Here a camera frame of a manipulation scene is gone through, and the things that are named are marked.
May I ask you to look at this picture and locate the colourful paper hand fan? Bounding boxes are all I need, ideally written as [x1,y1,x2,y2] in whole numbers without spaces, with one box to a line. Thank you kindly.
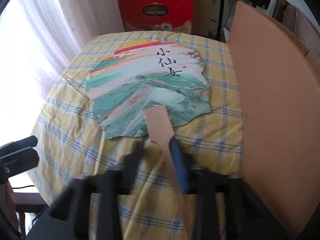
[85,37,212,240]

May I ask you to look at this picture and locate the yellow checked tablecloth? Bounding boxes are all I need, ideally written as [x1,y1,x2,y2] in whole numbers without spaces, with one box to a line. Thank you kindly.
[28,31,243,239]

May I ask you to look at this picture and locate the large cardboard box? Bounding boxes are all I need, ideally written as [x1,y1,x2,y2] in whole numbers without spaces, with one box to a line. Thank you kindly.
[227,2,319,239]

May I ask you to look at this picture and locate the white sheer curtain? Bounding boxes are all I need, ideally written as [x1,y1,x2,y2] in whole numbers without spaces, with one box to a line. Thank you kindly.
[1,0,124,144]

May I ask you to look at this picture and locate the brown upholstered headboard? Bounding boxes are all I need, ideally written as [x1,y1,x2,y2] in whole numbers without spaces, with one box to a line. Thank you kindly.
[272,0,319,59]

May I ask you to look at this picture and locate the red collection gift box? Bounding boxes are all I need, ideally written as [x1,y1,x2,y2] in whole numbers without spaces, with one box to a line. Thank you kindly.
[118,0,194,34]

